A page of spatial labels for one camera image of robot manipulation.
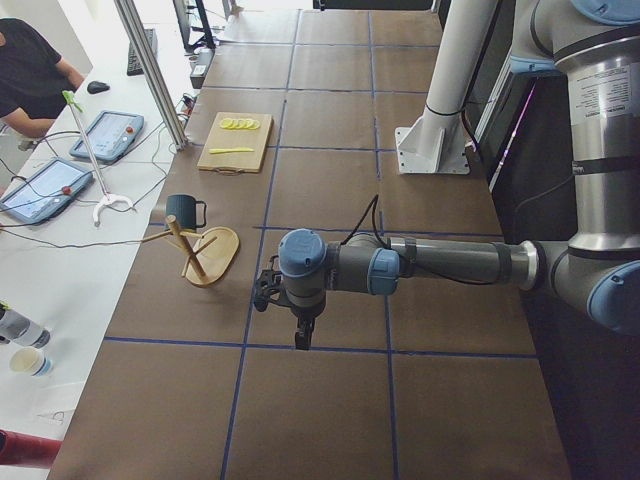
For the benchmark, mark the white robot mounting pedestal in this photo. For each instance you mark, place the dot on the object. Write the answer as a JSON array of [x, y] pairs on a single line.
[[435, 143]]

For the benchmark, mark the near teach pendant tablet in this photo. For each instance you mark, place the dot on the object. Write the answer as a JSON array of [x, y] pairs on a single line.
[[47, 192]]

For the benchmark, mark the teach pendant tablet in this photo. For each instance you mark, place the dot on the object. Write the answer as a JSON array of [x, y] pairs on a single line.
[[47, 192], [111, 134]]

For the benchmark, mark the dark green HOME mug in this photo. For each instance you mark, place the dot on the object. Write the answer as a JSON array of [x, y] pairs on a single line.
[[188, 211]]

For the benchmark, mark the person in black shirt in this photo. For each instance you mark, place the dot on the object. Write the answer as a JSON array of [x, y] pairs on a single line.
[[33, 78]]

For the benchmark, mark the clear water bottle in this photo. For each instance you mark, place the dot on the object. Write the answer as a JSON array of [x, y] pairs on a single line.
[[19, 329]]

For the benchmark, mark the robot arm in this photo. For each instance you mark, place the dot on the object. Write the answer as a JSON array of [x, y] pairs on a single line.
[[595, 45]]

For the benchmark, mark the red thermos bottle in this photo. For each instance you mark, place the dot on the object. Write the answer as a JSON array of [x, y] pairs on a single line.
[[24, 450]]

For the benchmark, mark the aluminium frame post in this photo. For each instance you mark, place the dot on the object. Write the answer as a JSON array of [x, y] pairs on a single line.
[[135, 31]]

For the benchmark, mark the far teach pendant tablet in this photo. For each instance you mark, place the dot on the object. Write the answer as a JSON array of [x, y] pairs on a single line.
[[111, 134]]

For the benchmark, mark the wooden cup storage rack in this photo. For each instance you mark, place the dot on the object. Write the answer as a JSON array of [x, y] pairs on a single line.
[[208, 255]]

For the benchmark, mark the paper cup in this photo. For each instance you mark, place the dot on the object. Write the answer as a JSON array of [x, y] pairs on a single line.
[[30, 361]]

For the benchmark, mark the bamboo cutting board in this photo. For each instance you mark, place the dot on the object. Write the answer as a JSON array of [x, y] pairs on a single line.
[[228, 138]]

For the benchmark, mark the black computer mouse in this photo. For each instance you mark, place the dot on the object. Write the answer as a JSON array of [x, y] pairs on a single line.
[[95, 87]]

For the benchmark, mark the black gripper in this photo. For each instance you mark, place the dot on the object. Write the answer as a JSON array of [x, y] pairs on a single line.
[[303, 316]]

